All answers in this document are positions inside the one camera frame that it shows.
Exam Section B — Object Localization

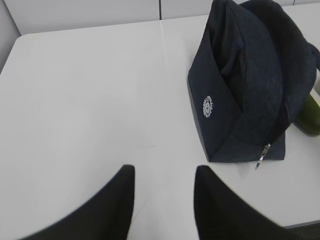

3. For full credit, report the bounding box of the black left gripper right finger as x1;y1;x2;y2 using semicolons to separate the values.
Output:
194;165;298;240

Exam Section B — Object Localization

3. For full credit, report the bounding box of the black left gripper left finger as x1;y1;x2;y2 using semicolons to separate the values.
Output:
24;164;135;240

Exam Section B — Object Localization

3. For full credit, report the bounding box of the green cucumber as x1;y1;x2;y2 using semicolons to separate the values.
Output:
293;94;320;137

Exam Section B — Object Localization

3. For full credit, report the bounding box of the dark navy lunch bag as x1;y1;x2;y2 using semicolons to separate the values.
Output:
187;0;320;164

